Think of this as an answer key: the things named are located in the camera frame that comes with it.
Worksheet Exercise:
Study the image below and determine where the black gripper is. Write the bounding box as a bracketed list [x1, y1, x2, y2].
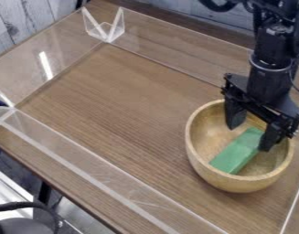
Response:
[222, 59, 299, 152]

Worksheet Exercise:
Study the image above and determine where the green rectangular block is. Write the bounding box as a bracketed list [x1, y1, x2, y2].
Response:
[209, 127, 264, 175]

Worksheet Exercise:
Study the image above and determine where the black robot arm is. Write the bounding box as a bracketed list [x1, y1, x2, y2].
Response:
[198, 0, 299, 152]

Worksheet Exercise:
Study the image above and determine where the brown wooden bowl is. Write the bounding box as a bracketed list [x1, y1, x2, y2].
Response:
[185, 100, 295, 193]

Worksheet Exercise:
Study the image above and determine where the black table leg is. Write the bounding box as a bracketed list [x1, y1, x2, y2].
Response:
[38, 182, 53, 205]

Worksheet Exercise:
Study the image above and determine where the clear acrylic enclosure wall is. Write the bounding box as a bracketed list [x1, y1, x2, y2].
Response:
[0, 0, 299, 234]

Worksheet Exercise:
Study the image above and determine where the clear acrylic corner bracket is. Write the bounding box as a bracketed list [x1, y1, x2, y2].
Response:
[81, 7, 125, 43]

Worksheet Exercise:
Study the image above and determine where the black cable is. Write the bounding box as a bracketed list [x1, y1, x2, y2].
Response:
[0, 200, 62, 234]

